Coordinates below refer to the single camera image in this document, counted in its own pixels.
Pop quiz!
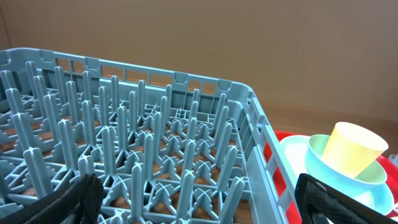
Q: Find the mint green bowl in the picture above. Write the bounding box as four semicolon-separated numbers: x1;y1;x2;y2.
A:
304;134;392;197

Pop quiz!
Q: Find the yellow plastic cup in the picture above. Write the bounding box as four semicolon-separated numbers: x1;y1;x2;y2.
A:
322;121;389;178

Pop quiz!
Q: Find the red plastic serving tray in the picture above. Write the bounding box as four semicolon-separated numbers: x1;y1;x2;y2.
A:
272;131;397;224

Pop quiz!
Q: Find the grey plastic dishwasher rack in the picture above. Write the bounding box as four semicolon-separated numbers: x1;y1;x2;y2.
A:
1;48;296;223

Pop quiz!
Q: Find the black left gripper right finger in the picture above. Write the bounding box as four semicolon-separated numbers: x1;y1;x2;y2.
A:
295;174;395;223

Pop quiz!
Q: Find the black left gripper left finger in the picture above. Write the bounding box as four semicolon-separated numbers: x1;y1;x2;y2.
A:
1;174;104;224

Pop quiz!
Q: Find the light blue plate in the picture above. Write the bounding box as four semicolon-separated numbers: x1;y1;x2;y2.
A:
280;134;394;215

